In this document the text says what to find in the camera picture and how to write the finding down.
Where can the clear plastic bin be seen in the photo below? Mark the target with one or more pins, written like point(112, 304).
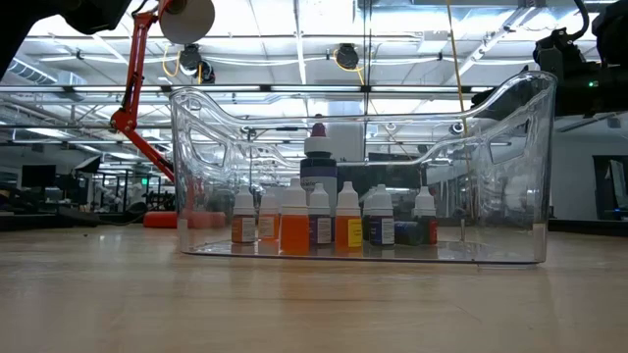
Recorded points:
point(206, 147)

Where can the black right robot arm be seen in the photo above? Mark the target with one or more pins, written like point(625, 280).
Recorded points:
point(615, 29)

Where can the dark display panel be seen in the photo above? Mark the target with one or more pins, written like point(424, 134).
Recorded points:
point(611, 186)

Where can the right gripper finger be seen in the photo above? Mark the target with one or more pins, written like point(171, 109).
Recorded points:
point(510, 95)

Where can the small red food coloring bottle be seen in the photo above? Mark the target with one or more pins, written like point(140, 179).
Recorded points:
point(428, 228)

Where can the dark monitor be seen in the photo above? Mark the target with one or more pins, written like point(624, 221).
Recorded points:
point(38, 175)

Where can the red desk lamp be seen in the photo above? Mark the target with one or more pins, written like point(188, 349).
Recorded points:
point(132, 73)

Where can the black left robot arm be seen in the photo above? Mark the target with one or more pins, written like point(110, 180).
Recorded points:
point(49, 15)

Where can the background robot workstation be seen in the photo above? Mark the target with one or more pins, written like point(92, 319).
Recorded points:
point(132, 191)

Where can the large purple food coloring bottle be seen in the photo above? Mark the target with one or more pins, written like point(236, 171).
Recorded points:
point(319, 171)

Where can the small dark food coloring bottle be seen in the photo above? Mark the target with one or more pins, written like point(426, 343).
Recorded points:
point(407, 233)

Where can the small yellow-label food coloring bottle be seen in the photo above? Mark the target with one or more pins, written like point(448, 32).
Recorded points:
point(348, 230)

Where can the small orange food coloring bottle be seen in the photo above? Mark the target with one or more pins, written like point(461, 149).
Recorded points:
point(294, 230)
point(244, 228)
point(269, 226)

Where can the small blue food coloring bottle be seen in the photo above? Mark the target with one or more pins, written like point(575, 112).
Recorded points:
point(382, 228)

